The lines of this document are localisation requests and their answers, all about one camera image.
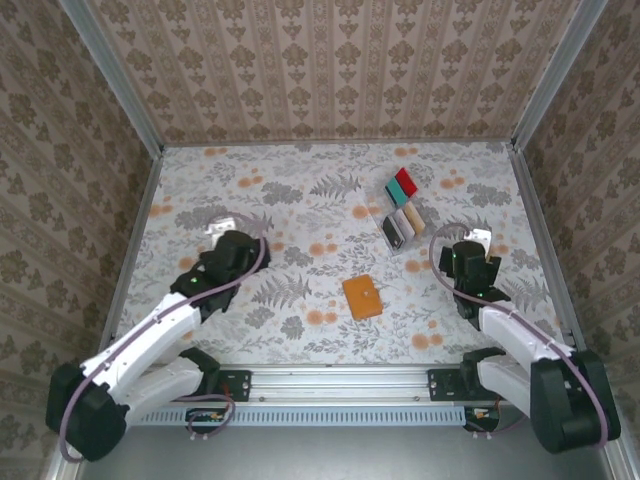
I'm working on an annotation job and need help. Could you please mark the clear acrylic card stand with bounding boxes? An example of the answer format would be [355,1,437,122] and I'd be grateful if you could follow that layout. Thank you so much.
[358,167,429,257]

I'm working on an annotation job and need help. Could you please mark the orange leather card holder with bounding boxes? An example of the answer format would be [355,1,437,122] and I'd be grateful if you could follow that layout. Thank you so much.
[342,273,385,321]

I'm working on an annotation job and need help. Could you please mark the tan card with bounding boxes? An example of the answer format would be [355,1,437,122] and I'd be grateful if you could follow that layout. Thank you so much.
[403,202,427,235]

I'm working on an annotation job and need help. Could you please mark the white card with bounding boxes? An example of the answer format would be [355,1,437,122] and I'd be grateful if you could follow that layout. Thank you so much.
[394,209,416,240]

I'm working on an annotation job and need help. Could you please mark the black VIP card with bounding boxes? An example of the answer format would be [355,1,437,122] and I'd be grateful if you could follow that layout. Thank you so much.
[381,215,405,250]

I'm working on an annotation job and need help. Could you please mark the teal card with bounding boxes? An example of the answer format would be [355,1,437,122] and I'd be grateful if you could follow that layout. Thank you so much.
[384,178,409,207]

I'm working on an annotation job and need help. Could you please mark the red card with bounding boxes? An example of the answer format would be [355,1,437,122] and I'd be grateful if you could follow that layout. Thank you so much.
[394,167,419,197]

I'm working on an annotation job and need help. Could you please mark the floral patterned table mat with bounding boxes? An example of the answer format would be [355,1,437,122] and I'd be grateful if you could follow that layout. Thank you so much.
[107,141,574,366]

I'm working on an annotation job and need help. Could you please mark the black controller board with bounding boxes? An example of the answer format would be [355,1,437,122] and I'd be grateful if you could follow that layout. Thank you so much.
[462,405,502,434]
[184,407,234,435]

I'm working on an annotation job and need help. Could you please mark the grey metal panel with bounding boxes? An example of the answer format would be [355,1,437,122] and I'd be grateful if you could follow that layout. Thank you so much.
[74,422,616,480]

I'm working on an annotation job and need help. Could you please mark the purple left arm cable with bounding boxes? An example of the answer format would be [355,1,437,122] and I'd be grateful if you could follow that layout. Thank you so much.
[58,212,271,461]

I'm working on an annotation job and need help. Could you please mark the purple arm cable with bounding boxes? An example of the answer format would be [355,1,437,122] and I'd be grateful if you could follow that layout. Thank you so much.
[429,223,611,446]
[58,212,271,461]

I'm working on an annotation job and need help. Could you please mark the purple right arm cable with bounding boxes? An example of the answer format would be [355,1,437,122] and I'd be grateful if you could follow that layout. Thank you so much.
[429,223,611,446]

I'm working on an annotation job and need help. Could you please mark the aluminium side rail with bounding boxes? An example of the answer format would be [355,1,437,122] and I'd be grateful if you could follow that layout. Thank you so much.
[507,142,594,365]
[94,149,165,366]

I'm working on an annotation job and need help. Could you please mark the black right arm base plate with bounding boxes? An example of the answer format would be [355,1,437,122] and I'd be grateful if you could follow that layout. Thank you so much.
[427,368,521,403]

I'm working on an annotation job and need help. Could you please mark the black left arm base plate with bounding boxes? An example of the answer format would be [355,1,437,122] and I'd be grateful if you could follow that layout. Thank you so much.
[162,368,252,403]

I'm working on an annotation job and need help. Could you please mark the aluminium mounting rail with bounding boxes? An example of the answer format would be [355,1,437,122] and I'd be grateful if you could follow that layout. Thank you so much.
[74,363,615,404]

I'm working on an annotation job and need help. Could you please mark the white slotted cable duct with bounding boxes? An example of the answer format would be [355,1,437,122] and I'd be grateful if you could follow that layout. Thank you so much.
[92,405,467,427]

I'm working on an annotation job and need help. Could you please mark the aluminium frame post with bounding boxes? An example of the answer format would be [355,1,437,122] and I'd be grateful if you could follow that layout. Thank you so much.
[510,0,611,151]
[57,0,165,155]

